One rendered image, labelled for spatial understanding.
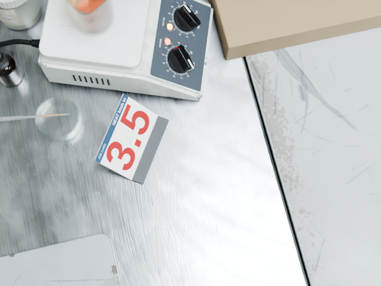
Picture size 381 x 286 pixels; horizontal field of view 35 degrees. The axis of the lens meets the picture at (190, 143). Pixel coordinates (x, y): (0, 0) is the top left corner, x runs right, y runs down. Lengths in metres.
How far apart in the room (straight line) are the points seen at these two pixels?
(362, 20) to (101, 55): 0.34
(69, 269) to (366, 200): 0.37
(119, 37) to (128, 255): 0.26
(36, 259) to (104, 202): 0.11
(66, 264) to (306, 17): 0.43
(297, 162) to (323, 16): 0.19
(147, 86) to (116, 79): 0.04
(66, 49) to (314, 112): 0.32
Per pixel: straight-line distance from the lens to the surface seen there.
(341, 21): 0.82
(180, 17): 0.78
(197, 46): 0.78
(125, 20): 0.74
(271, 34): 0.79
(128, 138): 0.76
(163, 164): 0.77
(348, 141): 0.81
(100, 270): 0.75
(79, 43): 0.73
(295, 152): 0.79
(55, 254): 0.76
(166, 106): 0.79
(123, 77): 0.74
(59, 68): 0.75
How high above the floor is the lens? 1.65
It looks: 75 degrees down
